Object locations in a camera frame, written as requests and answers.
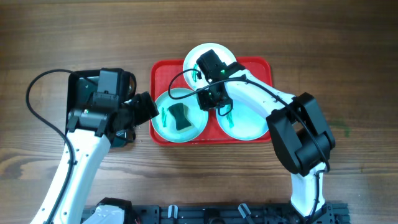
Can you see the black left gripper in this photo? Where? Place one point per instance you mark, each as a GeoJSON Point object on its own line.
{"type": "Point", "coordinates": [145, 106]}

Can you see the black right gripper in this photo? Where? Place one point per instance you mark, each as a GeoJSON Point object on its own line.
{"type": "Point", "coordinates": [205, 106]}

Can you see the white plate top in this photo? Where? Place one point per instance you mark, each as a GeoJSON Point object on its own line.
{"type": "Point", "coordinates": [190, 77]}

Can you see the light blue plate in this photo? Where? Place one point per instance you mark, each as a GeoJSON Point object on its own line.
{"type": "Point", "coordinates": [164, 123]}
{"type": "Point", "coordinates": [241, 122]}

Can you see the green yellow sponge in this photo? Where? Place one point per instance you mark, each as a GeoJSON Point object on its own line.
{"type": "Point", "coordinates": [178, 111]}

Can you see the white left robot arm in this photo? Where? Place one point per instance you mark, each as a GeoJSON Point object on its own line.
{"type": "Point", "coordinates": [68, 192]}

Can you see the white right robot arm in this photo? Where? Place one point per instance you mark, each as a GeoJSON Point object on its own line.
{"type": "Point", "coordinates": [301, 137]}

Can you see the red plastic tray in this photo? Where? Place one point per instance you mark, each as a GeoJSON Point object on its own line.
{"type": "Point", "coordinates": [164, 70]}

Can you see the black water tray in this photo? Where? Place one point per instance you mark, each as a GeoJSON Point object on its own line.
{"type": "Point", "coordinates": [80, 91]}

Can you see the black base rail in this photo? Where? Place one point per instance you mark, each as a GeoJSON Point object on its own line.
{"type": "Point", "coordinates": [114, 210]}

